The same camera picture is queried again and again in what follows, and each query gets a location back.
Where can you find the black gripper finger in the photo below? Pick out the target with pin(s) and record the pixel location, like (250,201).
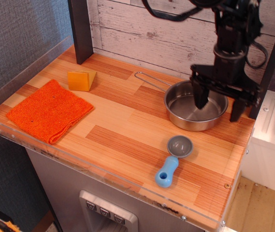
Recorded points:
(200,93)
(238,108)

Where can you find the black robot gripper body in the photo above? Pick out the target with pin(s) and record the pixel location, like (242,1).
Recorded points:
(227,77)

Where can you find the stainless steel pot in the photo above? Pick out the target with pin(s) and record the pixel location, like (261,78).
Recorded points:
(180,105)

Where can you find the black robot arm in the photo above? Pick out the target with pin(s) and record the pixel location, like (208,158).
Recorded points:
(237,26)

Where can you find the white cabinet at right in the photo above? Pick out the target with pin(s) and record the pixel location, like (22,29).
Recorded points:
(258,164)

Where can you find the yellow cheese wedge block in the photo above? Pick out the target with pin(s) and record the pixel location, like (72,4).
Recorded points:
(80,80)

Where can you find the clear acrylic table guard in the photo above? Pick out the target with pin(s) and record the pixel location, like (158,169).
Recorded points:
(123,141)

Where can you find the orange knitted cloth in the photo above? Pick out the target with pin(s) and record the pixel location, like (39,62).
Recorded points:
(49,112)

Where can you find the silver dispenser panel with buttons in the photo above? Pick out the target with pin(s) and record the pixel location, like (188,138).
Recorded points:
(103,216)

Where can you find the grey toy fridge cabinet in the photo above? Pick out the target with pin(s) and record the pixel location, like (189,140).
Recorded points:
(63,184)

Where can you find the blue handled grey scoop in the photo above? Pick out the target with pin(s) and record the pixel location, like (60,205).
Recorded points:
(179,147)

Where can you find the dark right frame post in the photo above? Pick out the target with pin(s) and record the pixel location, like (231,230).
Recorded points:
(269,71)

